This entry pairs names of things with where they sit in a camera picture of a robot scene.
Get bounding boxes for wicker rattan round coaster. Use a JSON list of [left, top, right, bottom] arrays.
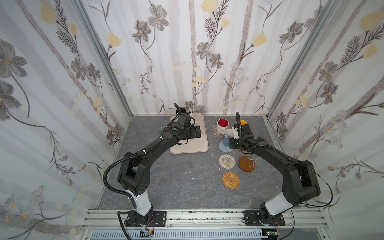
[[222, 172, 240, 190]]

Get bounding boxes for glossy brown round coaster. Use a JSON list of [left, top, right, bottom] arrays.
[[238, 156, 256, 173]]

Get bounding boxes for light blue woven coaster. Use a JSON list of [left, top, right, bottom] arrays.
[[219, 141, 233, 153]]

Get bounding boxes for white mug red inside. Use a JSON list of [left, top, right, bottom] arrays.
[[216, 118, 230, 134]]

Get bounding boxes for plain white mug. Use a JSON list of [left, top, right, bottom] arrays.
[[189, 114, 200, 127]]

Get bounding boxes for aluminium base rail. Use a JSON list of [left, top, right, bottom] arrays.
[[82, 208, 334, 240]]

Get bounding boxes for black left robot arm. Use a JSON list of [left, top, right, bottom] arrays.
[[103, 111, 202, 226]]

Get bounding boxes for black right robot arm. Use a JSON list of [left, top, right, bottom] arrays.
[[229, 124, 321, 225]]

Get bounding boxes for white ventilated cable duct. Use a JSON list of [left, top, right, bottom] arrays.
[[88, 229, 270, 240]]

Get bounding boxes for beige rectangular serving tray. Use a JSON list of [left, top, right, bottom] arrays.
[[170, 114, 209, 154]]

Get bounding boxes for blue patterned mug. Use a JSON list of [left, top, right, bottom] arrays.
[[223, 129, 234, 147]]

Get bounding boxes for pink flower silicone coaster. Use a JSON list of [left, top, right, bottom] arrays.
[[212, 125, 223, 138]]

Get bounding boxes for multicolour woven round coaster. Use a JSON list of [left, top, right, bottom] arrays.
[[219, 155, 236, 169]]

